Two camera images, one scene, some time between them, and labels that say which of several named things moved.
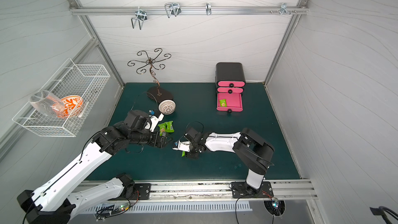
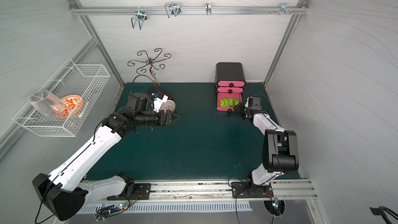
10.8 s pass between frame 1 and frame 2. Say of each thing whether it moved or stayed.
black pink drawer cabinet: stayed
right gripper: moved
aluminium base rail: stayed
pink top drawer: stayed
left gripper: moved
